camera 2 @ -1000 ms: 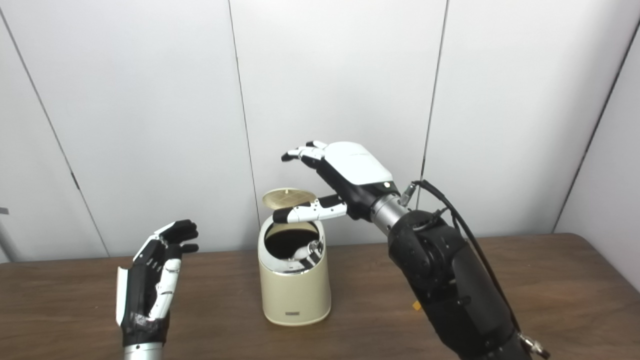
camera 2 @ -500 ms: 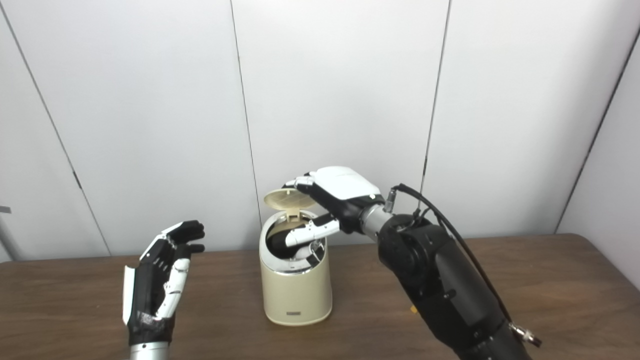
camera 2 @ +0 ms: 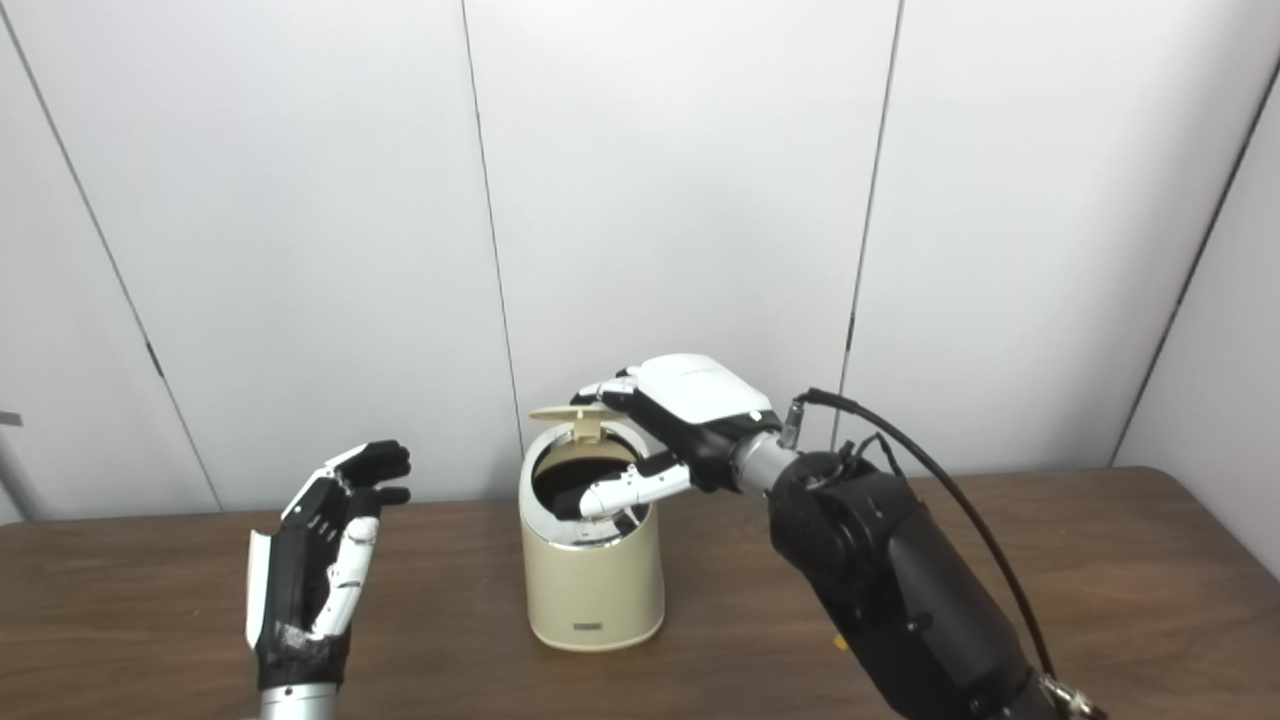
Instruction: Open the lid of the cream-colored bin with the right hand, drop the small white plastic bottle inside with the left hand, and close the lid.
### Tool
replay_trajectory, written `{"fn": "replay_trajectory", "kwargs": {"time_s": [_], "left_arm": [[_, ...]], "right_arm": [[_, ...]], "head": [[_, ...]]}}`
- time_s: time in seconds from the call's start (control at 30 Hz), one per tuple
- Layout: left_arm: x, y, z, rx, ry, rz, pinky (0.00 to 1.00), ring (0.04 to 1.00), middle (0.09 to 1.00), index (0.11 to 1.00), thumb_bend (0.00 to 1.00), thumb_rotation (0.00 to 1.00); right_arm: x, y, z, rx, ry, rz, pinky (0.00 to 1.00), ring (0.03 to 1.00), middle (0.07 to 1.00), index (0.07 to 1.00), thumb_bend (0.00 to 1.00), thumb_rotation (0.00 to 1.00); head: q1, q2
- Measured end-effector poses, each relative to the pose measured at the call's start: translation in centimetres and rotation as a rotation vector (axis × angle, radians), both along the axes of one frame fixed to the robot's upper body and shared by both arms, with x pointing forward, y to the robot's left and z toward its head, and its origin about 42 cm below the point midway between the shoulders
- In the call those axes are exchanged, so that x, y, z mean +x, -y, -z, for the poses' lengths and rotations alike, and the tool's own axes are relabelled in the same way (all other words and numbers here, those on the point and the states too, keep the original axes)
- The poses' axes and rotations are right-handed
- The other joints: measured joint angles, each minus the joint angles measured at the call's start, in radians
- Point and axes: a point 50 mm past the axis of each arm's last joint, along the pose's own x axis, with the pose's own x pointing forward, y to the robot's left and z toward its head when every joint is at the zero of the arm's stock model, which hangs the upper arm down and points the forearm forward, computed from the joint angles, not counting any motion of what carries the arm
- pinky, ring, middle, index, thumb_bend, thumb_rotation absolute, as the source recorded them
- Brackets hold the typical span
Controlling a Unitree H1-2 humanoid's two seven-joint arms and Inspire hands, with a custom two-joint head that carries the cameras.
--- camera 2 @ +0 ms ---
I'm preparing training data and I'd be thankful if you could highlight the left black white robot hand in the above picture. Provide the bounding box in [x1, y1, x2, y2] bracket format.
[245, 440, 412, 691]

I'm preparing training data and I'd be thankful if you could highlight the round cream bin lid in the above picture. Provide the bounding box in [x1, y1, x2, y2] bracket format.
[529, 400, 631, 441]

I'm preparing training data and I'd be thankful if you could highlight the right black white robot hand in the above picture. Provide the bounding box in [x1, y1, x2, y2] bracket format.
[553, 353, 784, 521]

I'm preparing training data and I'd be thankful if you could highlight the cream-colored cylindrical bin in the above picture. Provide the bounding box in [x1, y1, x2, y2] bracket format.
[518, 420, 665, 652]

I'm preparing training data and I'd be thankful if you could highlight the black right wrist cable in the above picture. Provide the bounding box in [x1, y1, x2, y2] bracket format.
[780, 388, 1061, 681]

